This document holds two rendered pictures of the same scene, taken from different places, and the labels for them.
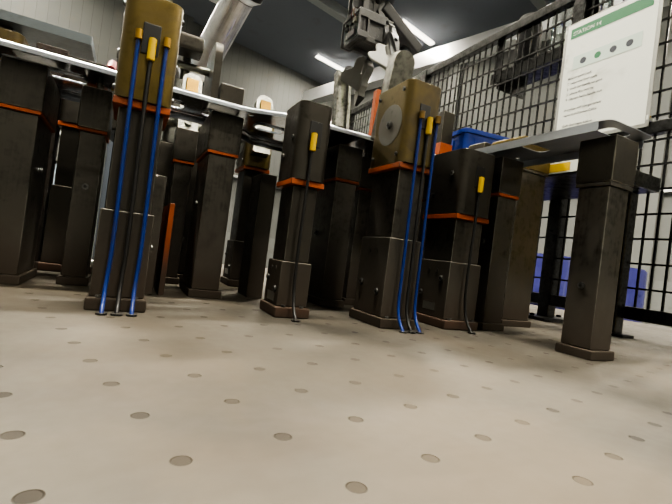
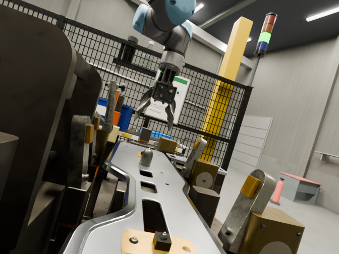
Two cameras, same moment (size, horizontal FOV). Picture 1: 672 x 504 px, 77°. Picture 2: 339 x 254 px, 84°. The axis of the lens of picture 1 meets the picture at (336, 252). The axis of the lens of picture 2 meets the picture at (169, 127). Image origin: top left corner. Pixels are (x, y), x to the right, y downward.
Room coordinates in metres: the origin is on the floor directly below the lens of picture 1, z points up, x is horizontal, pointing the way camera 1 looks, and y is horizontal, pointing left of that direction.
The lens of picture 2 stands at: (0.60, 0.58, 1.13)
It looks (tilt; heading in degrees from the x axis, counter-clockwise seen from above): 1 degrees down; 285
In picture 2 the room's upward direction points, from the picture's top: 17 degrees clockwise
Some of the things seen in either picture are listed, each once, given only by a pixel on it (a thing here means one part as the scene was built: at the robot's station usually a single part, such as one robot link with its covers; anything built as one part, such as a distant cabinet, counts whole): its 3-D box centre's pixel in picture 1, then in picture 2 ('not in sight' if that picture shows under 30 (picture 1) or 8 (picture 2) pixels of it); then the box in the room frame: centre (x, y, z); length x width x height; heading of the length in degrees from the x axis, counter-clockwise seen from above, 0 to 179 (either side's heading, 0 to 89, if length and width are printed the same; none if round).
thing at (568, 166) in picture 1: (461, 193); (105, 126); (1.21, -0.34, 1.02); 0.90 x 0.22 x 0.03; 26
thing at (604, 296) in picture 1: (596, 248); (209, 200); (0.56, -0.34, 0.84); 0.05 x 0.05 x 0.29; 26
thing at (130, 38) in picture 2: (528, 46); (129, 51); (1.32, -0.52, 1.52); 0.07 x 0.07 x 0.18
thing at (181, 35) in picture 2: not in sight; (177, 39); (0.83, -0.01, 1.41); 0.09 x 0.08 x 0.11; 46
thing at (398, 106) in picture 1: (400, 208); (193, 210); (0.61, -0.08, 0.87); 0.12 x 0.07 x 0.35; 26
